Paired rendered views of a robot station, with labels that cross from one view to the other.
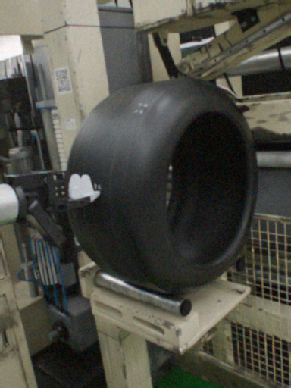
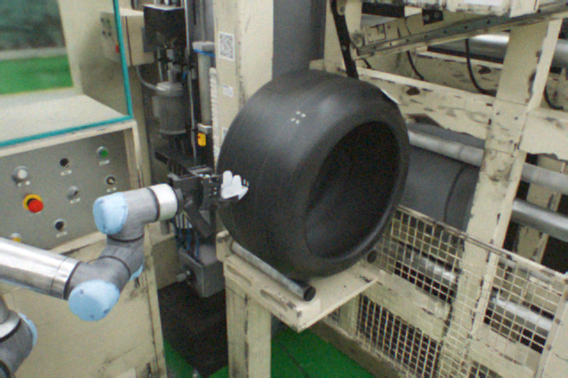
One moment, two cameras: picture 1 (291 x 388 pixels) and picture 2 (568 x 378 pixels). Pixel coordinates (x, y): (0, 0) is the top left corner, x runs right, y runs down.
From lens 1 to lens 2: 0.38 m
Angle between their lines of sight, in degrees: 12
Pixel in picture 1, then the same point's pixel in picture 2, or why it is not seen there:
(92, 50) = (261, 18)
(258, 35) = (438, 34)
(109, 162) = (260, 164)
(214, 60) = (390, 43)
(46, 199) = (200, 199)
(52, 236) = (201, 229)
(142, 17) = not seen: outside the picture
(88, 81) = (252, 51)
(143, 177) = (288, 186)
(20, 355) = (149, 295)
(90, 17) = not seen: outside the picture
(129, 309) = (258, 282)
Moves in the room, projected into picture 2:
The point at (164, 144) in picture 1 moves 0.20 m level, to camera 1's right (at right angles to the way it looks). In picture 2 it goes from (312, 157) to (399, 161)
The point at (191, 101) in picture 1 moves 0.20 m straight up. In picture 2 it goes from (348, 115) to (355, 28)
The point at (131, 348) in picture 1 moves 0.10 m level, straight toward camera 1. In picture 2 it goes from (256, 307) to (256, 326)
